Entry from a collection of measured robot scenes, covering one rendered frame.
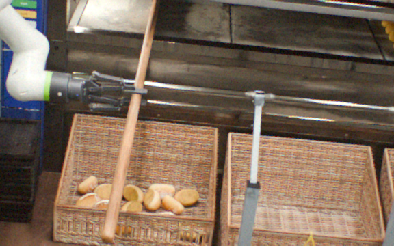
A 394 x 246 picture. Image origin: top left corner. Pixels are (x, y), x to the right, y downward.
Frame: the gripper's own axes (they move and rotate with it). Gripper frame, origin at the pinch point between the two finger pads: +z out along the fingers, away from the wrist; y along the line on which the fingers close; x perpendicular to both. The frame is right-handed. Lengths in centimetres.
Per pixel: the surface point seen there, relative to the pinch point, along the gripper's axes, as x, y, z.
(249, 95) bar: -16.1, 2.5, 36.4
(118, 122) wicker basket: -52, 36, -8
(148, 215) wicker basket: -6.1, 46.8, 7.8
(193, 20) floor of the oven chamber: -80, 1, 16
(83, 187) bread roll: -35, 56, -18
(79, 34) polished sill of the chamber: -53, 2, -25
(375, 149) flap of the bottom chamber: -56, 37, 92
